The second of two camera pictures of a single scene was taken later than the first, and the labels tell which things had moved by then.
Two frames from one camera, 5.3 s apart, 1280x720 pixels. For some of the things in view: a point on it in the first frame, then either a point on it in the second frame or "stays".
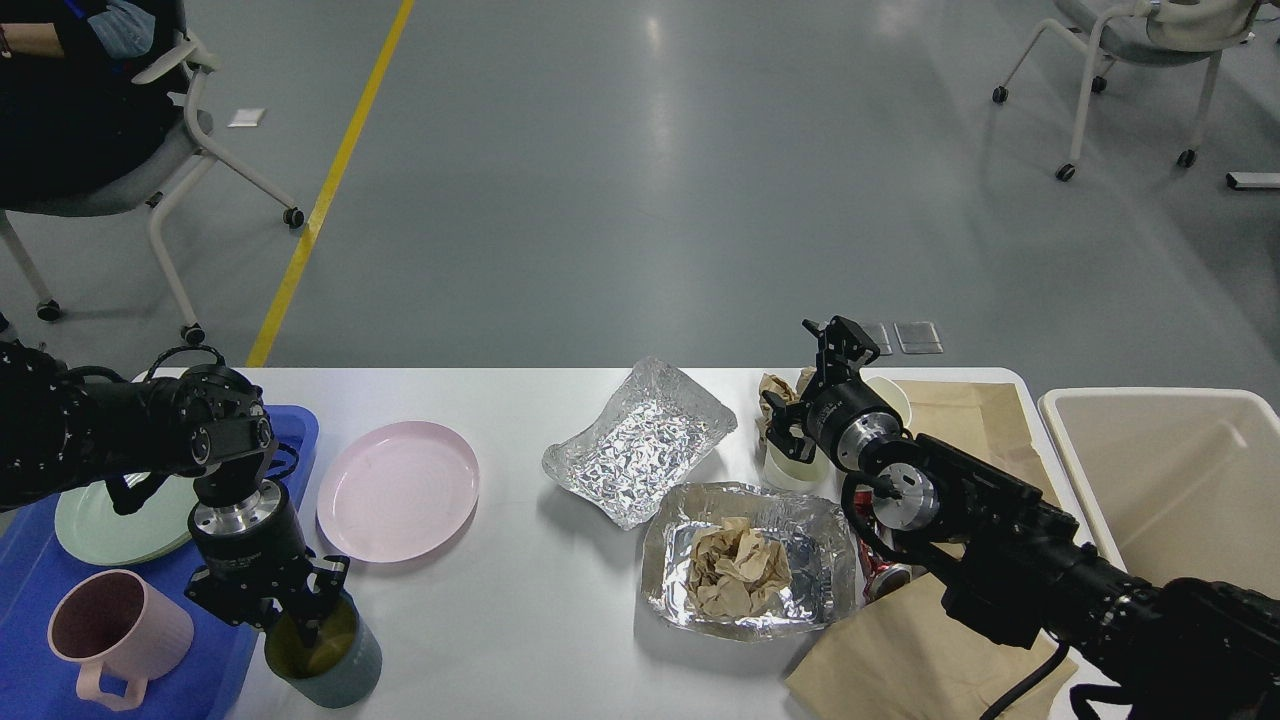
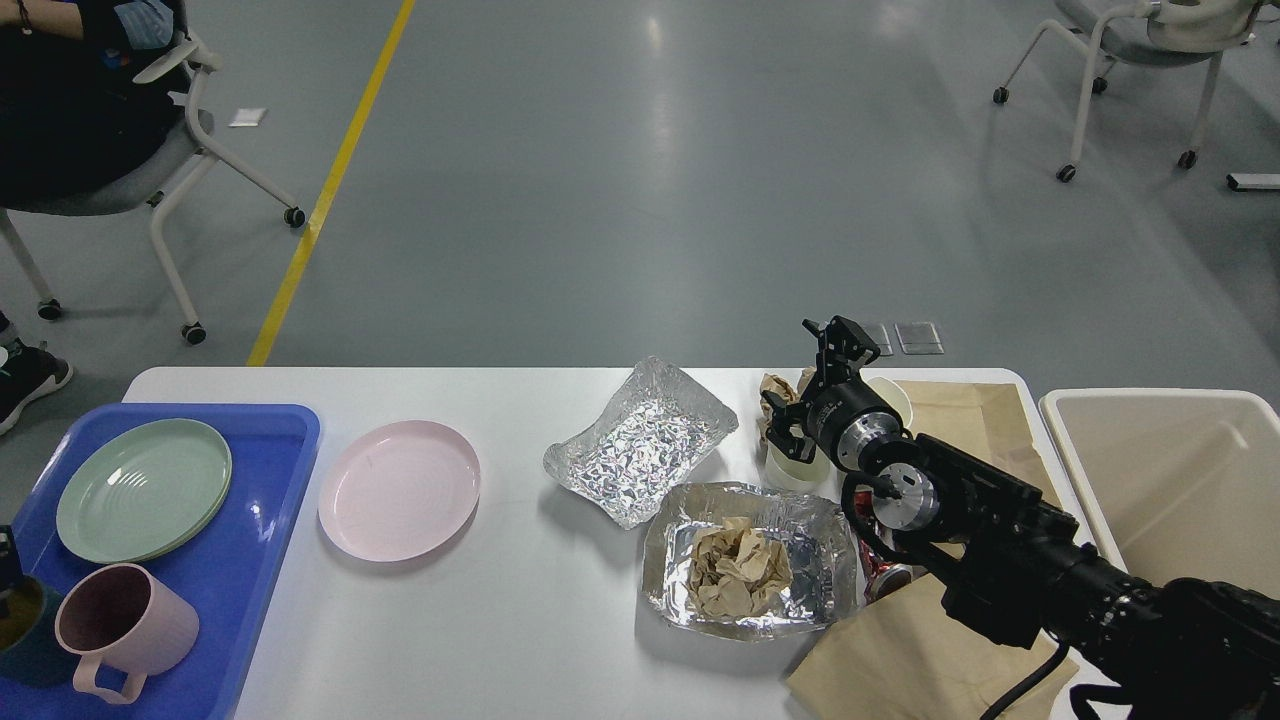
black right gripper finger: (784, 417) stays
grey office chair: (155, 190) stays
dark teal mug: (342, 670) to (30, 653)
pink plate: (398, 490) stays
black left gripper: (258, 540) to (11, 568)
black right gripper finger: (843, 351) stays
